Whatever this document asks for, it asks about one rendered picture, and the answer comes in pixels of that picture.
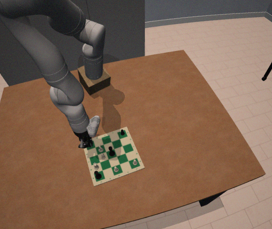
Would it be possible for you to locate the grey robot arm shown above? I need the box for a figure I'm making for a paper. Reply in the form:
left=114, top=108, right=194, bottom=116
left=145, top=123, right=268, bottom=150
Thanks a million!
left=0, top=0, right=106, bottom=137

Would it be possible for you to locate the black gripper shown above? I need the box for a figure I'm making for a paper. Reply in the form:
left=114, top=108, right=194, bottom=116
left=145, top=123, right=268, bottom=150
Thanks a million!
left=73, top=131, right=93, bottom=148

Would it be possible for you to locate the green and cream chessboard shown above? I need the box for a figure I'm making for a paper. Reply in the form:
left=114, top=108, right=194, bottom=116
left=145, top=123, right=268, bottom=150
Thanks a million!
left=84, top=127, right=145, bottom=187

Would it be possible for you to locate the white rook chess piece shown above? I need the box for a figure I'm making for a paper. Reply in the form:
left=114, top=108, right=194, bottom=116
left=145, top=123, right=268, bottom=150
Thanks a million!
left=93, top=163, right=99, bottom=170

